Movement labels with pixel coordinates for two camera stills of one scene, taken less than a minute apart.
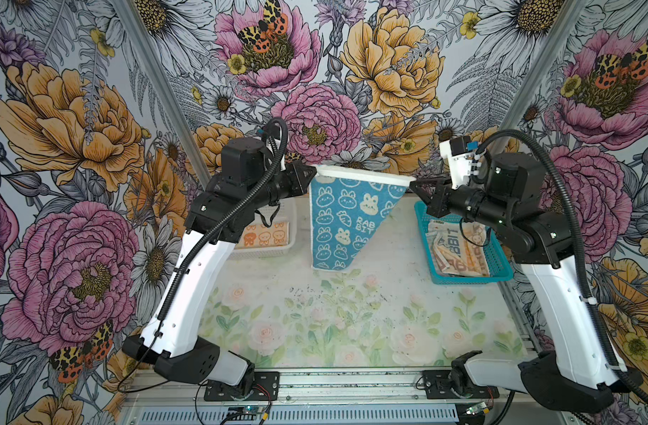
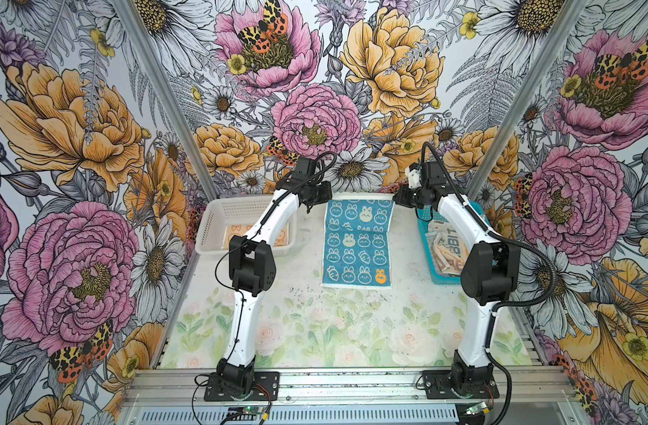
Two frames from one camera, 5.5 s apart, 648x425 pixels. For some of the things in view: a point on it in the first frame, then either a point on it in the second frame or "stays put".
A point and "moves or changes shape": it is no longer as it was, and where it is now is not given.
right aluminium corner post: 544,57 stays put
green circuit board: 250,409 stays put
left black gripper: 299,184 -> 324,197
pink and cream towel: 459,248 stays put
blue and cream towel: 348,207 moves or changes shape
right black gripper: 437,202 -> 403,197
